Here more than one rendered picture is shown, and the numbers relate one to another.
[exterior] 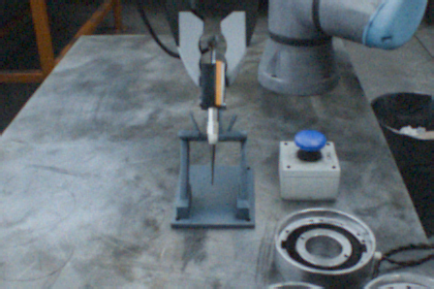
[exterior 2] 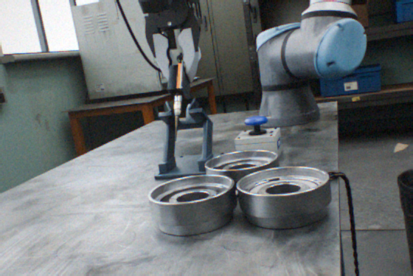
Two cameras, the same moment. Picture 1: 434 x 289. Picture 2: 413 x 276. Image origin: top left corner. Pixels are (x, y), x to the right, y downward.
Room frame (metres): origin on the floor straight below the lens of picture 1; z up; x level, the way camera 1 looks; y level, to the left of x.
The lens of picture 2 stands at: (-0.16, -0.22, 0.99)
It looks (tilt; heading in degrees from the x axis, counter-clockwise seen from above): 11 degrees down; 16
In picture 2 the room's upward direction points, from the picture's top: 9 degrees counter-clockwise
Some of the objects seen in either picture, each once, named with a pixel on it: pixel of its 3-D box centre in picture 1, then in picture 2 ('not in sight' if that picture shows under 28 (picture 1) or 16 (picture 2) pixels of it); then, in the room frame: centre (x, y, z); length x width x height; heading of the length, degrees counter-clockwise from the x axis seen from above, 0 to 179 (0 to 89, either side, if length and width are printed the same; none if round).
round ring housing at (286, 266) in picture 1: (323, 252); (243, 173); (0.43, -0.10, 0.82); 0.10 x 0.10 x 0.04
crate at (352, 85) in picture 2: not in sight; (349, 80); (4.04, -0.50, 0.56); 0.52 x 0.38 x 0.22; 84
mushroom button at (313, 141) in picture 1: (309, 151); (257, 130); (0.59, -0.11, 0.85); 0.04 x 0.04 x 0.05
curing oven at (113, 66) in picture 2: not in sight; (140, 49); (2.79, 0.98, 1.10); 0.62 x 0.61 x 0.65; 177
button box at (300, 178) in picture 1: (307, 166); (259, 143); (0.59, -0.11, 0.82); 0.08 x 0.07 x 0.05; 177
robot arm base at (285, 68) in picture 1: (299, 53); (287, 101); (0.93, -0.14, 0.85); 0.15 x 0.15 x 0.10
